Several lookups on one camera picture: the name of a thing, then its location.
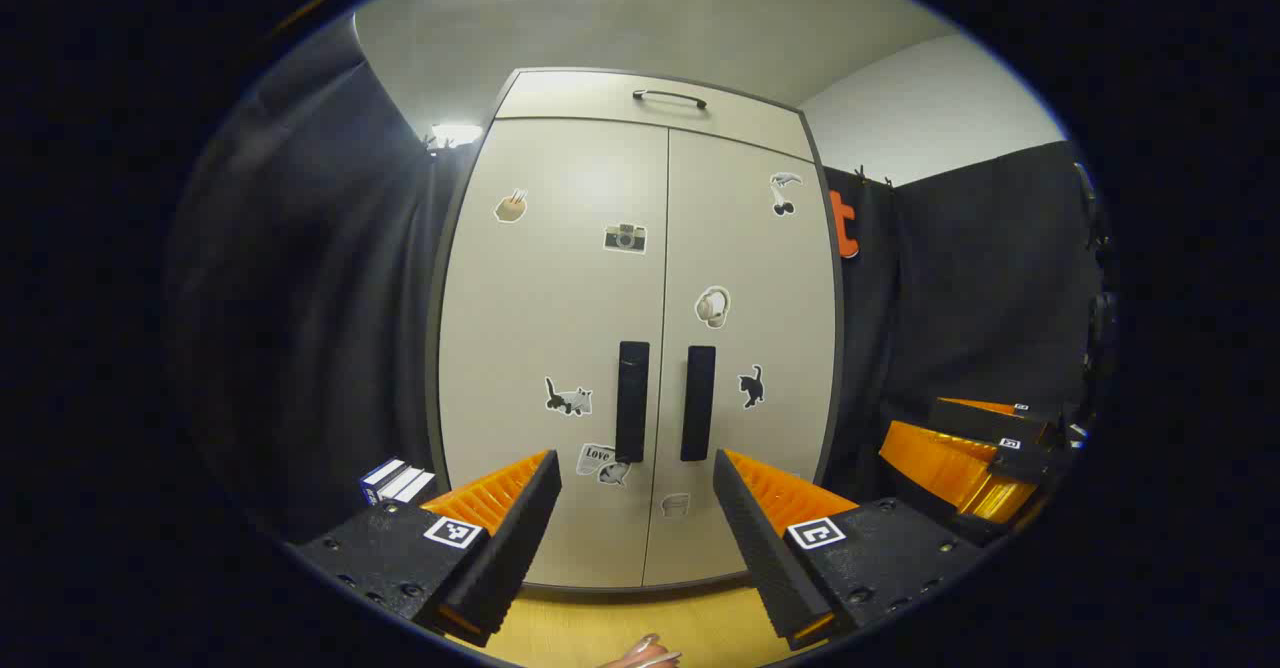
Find blue and white box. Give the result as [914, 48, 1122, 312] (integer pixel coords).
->
[360, 458, 438, 507]

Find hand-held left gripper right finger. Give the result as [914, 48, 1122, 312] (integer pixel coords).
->
[712, 448, 989, 651]

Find white double-door shoe cabinet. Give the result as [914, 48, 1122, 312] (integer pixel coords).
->
[428, 68, 846, 594]

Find cabinet door with camera sticker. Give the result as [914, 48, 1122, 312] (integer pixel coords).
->
[438, 118, 669, 589]

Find black backdrop cloth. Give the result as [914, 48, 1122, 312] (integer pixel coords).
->
[820, 140, 1116, 509]
[165, 13, 466, 549]

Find black cabinet door handle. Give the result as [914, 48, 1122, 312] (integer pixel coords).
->
[681, 345, 717, 463]
[615, 340, 651, 464]

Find cabinet door with headphone sticker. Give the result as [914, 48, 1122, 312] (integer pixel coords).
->
[643, 128, 839, 589]

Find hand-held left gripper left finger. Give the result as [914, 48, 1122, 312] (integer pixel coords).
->
[288, 448, 563, 649]

